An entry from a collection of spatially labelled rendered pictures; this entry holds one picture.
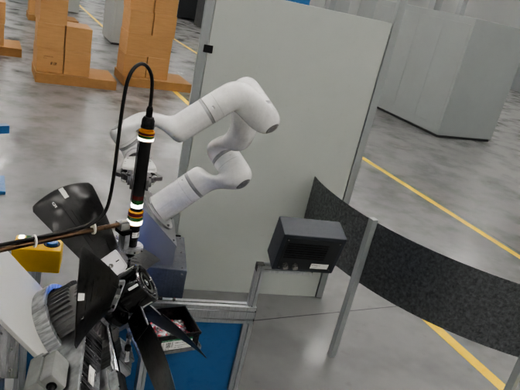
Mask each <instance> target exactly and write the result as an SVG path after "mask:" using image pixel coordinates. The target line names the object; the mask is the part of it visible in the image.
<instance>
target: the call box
mask: <svg viewBox="0 0 520 390"><path fill-rule="evenodd" d="M12 256H13V257H14V258H15V259H16V261H17V262H18V263H19V264H20V265H21V266H22V267H23V268H24V269H25V270H26V271H27V272H52V273H59V272H60V266H61V262H62V257H63V242H62V241H61V240H58V245H57V246H48V245H46V243H44V244H40V245H37V247H35V248H34V247H33V246H29V247H26V248H19V249H16V250H12Z"/></svg>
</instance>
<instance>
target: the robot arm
mask: <svg viewBox="0 0 520 390"><path fill-rule="evenodd" d="M145 113H146V112H139V113H137V114H134V115H132V116H130V117H128V118H126V119H125V120H123V121H122V127H121V138H120V145H119V149H120V151H121V153H122V155H123V156H124V161H123V163H122V165H121V169H118V170H116V176H118V177H120V179H121V181H122V182H123V183H127V185H129V189H132V184H134V183H133V173H134V167H135V156H136V149H137V143H138V133H137V130H138V129H139V128H141V127H140V126H141V123H142V118H143V116H144V115H145ZM230 113H231V126H230V128H229V130H228V132H227V133H226V134H225V135H222V136H220V137H217V138H215V139H213V140H212V141H211V142H210V143H209V144H208V146H207V154H208V156H209V158H210V160H211V162H212V163H213V164H214V167H215V168H216V170H217V171H218V172H219V174H218V175H211V174H210V173H208V172H207V171H206V170H204V169H202V168H200V167H195V168H192V169H191V170H190V171H188V172H187V173H185V174H183V175H182V176H181V177H179V178H178V179H177V180H175V181H173V182H172V183H171V184H169V185H168V186H166V187H165V188H163V189H162V190H160V191H159V192H158V193H156V194H154V195H153V194H152V193H151V191H148V188H149V187H151V185H154V184H155V182H156V181H162V180H163V176H161V175H159V174H158V173H157V172H156V166H155V164H154V162H153V161H152V157H151V150H150V156H149V166H148V172H147V178H146V184H145V194H144V201H145V204H146V205H147V207H148V209H149V210H150V212H151V213H152V215H153V216H154V218H155V219H156V220H157V221H158V222H159V223H160V224H161V225H162V226H163V227H164V228H166V229H168V230H169V229H171V228H172V222H171V220H170V218H172V217H174V216H175V215H177V214H178V213H179V212H181V211H182V210H184V209H185V208H187V207H188V206H190V205H191V204H193V203H194V202H196V201H197V200H199V199H200V198H201V197H203V196H204V195H206V194H207V193H209V192H211V191H213V190H218V189H228V190H238V189H241V188H244V187H245V186H246V185H247V184H248V183H249V182H250V180H251V169H250V167H249V165H248V164H247V163H246V161H245V159H244V157H243V156H242V154H241V153H240V152H239V151H241V150H244V149H246V148H248V147H249V145H250V144H251V142H252V140H253V138H254V137H255V134H256V132H260V133H262V134H268V133H271V132H274V131H275V130H276V129H277V128H278V126H279V123H280V117H279V113H278V112H277V110H276V108H275V106H274V105H273V104H272V102H271V101H270V100H269V98H268V97H267V95H266V94H265V92H264V91H263V90H262V88H261V87H260V85H259V84H258V83H257V81H256V80H254V79H253V78H251V77H241V78H239V79H237V80H236V81H232V82H228V83H226V84H224V85H222V86H220V87H219V88H217V89H215V90H214V91H212V92H210V93H209V94H207V95H206V96H204V97H202V98H201V99H199V100H198V101H196V102H194V103H192V104H191V105H190V106H188V107H187V108H184V109H183V110H182V111H180V112H179V113H177V114H175V115H173V116H167V115H161V114H159V113H155V112H153V113H152V116H153V117H154V119H155V125H154V127H157V128H160V129H162V130H163V131H164V132H165V133H166V134H167V135H169V136H170V137H171V138H172V139H173V140H175V141H176V142H184V141H186V140H187V139H189V138H191V137H193V136H194V135H195V134H197V133H199V132H201V131H203V130H204V129H205V128H207V127H209V126H211V125H212V124H214V123H215V122H217V121H219V120H221V119H222V118H224V117H225V116H227V115H229V114H230Z"/></svg>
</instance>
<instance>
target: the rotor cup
mask: <svg viewBox="0 0 520 390"><path fill-rule="evenodd" d="M118 277H119V279H124V280H125V286H124V288H123V290H122V293H121V296H120V298H119V301H118V304H117V306H116V308H115V310H114V311H113V312H110V313H107V314H106V315H105V316H106V317H107V319H108V320H109V321H110V322H111V323H113V324H114V325H115V326H116V327H122V326H124V325H126V323H127V322H128V313H134V312H135V310H136V309H137V307H138V306H139V305H140V306H141V307H142V308H143V306H144V305H146V304H148V303H150V302H152V303H150V304H149V305H151V304H153V303H154V302H155V301H157V300H158V291H157V288H156V285H155V283H154V282H153V280H152V278H151V276H150V275H149V273H148V272H147V271H146V270H145V269H144V268H143V267H142V266H140V265H134V266H133V267H132V268H130V269H128V270H127V271H125V272H122V273H121V274H119V275H118ZM144 279H145V280H146V281H148V283H149V285H148V286H147V285H146V284H145V282H144ZM137 283H138V286H137V287H135V288H134V289H132V290H130V291H128V289H129V288H130V287H132V286H134V285H135V284H137ZM149 305H148V306H149ZM146 307H147V306H145V307H144V308H146ZM144 308H143V309H144Z"/></svg>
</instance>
